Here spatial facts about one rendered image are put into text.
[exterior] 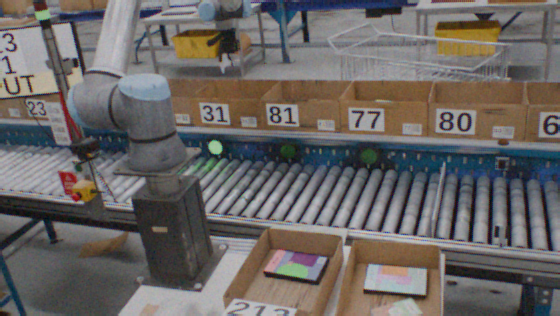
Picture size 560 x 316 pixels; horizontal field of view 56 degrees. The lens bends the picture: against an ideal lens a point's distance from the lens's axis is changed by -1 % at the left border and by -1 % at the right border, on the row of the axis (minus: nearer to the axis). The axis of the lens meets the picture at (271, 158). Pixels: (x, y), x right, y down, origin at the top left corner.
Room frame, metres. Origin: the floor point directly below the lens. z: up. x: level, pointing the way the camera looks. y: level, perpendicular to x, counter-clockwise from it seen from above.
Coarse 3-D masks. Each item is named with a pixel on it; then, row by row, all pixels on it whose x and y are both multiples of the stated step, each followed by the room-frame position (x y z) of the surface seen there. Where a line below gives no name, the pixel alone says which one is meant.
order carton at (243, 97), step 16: (224, 80) 2.83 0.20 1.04; (240, 80) 2.79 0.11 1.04; (256, 80) 2.75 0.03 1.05; (272, 80) 2.71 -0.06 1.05; (192, 96) 2.61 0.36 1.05; (208, 96) 2.76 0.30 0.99; (224, 96) 2.83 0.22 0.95; (240, 96) 2.79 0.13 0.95; (256, 96) 2.75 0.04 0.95; (192, 112) 2.59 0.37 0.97; (240, 112) 2.47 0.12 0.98; (256, 112) 2.44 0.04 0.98; (224, 128) 2.52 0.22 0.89; (240, 128) 2.48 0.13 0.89; (256, 128) 2.45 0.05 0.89
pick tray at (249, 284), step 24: (264, 240) 1.57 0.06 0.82; (288, 240) 1.57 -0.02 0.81; (312, 240) 1.54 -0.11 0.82; (336, 240) 1.50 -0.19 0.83; (264, 264) 1.52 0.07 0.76; (336, 264) 1.40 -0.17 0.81; (240, 288) 1.36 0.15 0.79; (264, 288) 1.39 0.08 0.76; (288, 288) 1.37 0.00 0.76; (312, 288) 1.36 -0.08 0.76; (312, 312) 1.16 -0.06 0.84
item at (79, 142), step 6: (78, 138) 2.11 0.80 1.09; (84, 138) 2.09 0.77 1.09; (90, 138) 2.08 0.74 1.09; (72, 144) 2.07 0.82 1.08; (78, 144) 2.05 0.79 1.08; (84, 144) 2.04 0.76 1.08; (90, 144) 2.04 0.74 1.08; (96, 144) 2.07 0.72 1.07; (72, 150) 2.07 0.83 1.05; (78, 150) 2.05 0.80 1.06; (84, 150) 2.04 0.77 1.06; (90, 150) 2.03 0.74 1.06; (78, 156) 2.08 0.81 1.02; (84, 156) 2.07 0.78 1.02; (78, 162) 2.08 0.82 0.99; (84, 162) 2.06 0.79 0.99
